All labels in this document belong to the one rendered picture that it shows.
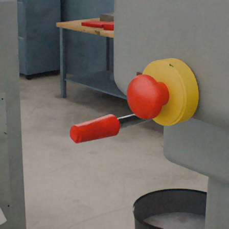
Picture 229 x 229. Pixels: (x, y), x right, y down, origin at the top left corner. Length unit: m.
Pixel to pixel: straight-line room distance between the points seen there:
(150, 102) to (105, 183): 4.31
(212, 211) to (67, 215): 3.58
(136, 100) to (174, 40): 0.07
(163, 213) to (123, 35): 2.62
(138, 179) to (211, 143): 4.24
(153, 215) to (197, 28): 2.66
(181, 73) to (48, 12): 7.59
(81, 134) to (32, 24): 7.39
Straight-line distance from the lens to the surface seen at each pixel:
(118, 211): 4.37
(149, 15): 0.59
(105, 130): 0.64
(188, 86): 0.54
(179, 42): 0.56
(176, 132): 0.72
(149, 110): 0.53
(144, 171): 5.07
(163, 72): 0.55
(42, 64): 8.17
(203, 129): 0.69
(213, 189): 0.76
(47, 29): 8.15
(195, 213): 3.22
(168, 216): 3.17
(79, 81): 7.06
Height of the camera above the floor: 1.90
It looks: 17 degrees down
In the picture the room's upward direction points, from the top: straight up
